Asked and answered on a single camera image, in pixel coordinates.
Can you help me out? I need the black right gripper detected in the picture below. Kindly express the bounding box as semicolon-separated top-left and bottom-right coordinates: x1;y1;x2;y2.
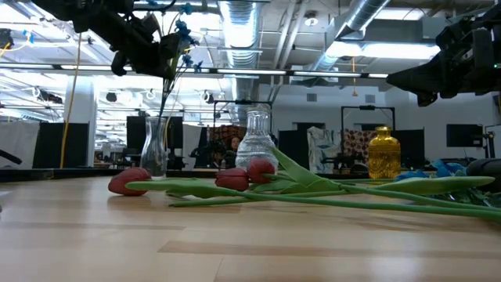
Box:
386;10;486;107

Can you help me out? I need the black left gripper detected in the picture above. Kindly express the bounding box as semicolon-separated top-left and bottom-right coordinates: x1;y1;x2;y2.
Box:
105;11;184;79

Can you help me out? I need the blue artificial flower bunch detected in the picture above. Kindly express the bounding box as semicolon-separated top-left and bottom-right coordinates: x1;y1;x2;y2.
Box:
395;158;501;208
156;2;204;121

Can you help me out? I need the amber glass vase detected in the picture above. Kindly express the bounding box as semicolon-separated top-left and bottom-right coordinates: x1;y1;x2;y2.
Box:
367;125;402;181

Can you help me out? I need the tall slim clear glass vase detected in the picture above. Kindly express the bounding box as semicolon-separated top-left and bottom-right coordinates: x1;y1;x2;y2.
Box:
139;116;170;181

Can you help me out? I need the clear ribbed bulbous glass vase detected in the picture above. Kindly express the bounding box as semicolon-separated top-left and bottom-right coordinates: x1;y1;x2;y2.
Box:
234;109;279;174

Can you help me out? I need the black partition panel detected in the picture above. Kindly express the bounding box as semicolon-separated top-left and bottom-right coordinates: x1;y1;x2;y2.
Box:
391;128;426;169
278;128;310;173
125;115;184;152
33;122;90;169

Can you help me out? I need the black monitor screen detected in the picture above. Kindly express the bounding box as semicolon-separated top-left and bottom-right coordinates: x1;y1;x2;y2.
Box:
446;123;484;148

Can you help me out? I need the patterned cloth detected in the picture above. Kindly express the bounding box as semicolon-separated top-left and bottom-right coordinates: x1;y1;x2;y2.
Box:
342;128;377;161
207;125;248;152

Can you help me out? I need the white building column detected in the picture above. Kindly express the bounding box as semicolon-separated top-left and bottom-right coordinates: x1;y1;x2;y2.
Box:
64;76;98;169

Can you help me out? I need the white and blue cloth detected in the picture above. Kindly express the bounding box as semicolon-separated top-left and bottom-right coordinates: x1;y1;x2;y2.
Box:
307;125;342;173

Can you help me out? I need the person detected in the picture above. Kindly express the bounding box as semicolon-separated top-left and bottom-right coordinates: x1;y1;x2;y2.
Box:
223;136;243;169

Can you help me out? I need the white partition panel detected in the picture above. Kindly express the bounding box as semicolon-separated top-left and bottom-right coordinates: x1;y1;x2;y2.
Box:
0;121;41;170

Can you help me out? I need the long yellow power cable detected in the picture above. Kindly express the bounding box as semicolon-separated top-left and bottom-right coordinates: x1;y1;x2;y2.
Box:
59;33;82;170

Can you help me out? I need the silver ventilation duct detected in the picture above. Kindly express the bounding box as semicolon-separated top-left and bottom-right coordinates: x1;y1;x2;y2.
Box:
308;0;392;85
218;0;262;126

